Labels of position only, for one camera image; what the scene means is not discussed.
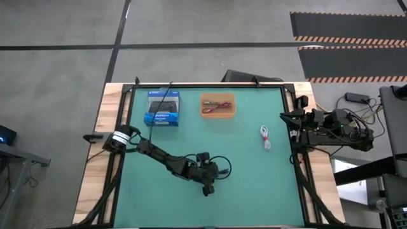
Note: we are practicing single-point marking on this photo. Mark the green table mat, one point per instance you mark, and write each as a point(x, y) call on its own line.
point(222, 203)

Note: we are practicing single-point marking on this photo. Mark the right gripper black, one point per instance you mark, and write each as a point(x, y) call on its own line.
point(313, 120)

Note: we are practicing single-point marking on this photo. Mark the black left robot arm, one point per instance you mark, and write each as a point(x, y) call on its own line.
point(159, 154)

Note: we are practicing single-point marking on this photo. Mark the black monitor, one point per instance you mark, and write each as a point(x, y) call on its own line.
point(241, 76)

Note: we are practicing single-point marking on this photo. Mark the black power adapter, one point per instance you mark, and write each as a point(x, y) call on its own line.
point(357, 97)

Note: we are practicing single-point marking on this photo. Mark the black device with blue light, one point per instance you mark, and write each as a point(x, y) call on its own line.
point(6, 135)

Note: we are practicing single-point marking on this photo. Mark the black table edge clamp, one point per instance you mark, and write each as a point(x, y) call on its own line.
point(93, 137)

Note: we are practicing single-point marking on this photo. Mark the black hazard-striped floor mat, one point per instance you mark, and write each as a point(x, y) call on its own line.
point(349, 62)
point(346, 25)

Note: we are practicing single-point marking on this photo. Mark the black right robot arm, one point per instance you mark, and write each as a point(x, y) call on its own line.
point(337, 136)

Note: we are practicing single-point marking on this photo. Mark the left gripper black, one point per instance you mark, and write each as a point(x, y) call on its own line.
point(205, 173)

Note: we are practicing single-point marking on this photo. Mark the grey side desk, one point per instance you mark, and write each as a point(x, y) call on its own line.
point(19, 156)

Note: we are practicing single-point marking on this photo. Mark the orange plastic tray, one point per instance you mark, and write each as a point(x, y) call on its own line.
point(219, 95)

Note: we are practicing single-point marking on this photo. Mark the blue game controller box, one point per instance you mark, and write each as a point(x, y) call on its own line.
point(162, 119)

